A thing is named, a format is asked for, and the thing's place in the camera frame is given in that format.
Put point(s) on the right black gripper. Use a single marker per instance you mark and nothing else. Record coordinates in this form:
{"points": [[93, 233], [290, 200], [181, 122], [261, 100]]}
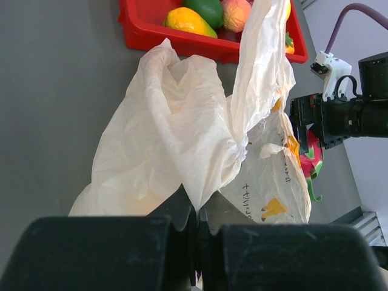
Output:
{"points": [[330, 121]]}

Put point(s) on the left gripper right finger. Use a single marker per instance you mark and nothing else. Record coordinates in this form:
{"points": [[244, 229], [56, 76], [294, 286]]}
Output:
{"points": [[236, 253]]}

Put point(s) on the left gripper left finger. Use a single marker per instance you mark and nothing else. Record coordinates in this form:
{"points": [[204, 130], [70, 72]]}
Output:
{"points": [[152, 252]]}

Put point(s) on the red strawberry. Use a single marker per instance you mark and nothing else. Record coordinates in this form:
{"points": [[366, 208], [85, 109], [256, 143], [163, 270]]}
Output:
{"points": [[311, 163]]}

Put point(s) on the translucent banana print plastic bag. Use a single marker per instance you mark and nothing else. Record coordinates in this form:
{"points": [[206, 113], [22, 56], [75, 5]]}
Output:
{"points": [[177, 128]]}

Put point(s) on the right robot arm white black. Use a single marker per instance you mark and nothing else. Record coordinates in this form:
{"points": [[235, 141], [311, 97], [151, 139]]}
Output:
{"points": [[370, 109]]}

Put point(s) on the orange persimmon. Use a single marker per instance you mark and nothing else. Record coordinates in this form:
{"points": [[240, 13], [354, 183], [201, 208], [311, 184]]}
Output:
{"points": [[290, 48]]}

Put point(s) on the pink peach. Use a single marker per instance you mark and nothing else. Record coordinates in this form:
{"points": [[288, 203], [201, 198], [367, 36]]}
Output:
{"points": [[236, 13]]}

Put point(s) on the green avocado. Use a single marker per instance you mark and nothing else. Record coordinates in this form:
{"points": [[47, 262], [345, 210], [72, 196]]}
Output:
{"points": [[210, 10]]}

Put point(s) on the yellow green mango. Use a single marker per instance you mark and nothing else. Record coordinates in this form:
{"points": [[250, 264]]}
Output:
{"points": [[187, 20]]}

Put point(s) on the red plastic tray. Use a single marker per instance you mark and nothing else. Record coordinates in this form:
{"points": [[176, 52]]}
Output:
{"points": [[143, 28]]}

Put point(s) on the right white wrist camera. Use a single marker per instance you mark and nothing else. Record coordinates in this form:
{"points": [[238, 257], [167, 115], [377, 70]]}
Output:
{"points": [[339, 85]]}

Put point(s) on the aluminium frame rail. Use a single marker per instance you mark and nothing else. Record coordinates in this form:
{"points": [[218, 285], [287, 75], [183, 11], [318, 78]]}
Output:
{"points": [[369, 227]]}

